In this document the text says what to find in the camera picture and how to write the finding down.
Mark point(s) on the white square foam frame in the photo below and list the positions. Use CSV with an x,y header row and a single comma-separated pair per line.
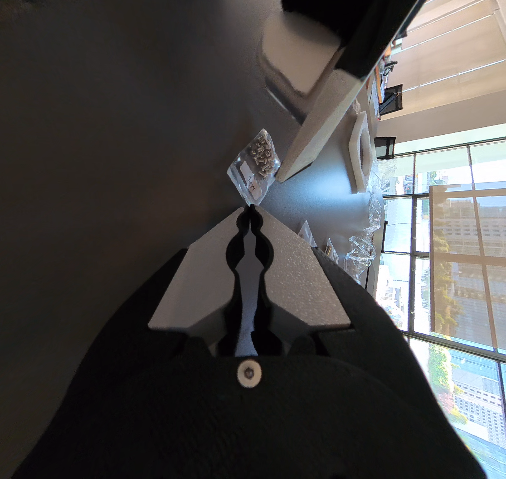
x,y
355,178

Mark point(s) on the clear bag of long screws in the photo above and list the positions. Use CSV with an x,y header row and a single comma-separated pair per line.
x,y
332,251

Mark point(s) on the crumpled clear plastic wrap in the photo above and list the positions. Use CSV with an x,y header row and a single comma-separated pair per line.
x,y
357,253
375,210

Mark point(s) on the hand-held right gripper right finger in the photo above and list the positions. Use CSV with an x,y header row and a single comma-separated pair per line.
x,y
304,285

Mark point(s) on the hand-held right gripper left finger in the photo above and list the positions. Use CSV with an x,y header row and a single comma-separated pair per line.
x,y
189,289

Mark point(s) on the clear bag single screw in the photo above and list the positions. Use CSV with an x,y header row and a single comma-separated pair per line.
x,y
307,233

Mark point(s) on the grey desk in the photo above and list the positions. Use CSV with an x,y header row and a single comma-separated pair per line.
x,y
118,131

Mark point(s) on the black mesh desk chair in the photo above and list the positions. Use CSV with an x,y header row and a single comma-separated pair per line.
x,y
391,101
385,148

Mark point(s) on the small clear screw bag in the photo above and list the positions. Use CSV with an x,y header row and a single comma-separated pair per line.
x,y
249,178

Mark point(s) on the large grid window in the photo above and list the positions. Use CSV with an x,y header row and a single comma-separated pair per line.
x,y
462,388

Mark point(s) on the beige roller blinds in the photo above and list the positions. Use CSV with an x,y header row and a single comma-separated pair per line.
x,y
454,51

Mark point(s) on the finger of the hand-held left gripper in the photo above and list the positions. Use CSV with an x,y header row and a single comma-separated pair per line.
x,y
320,127

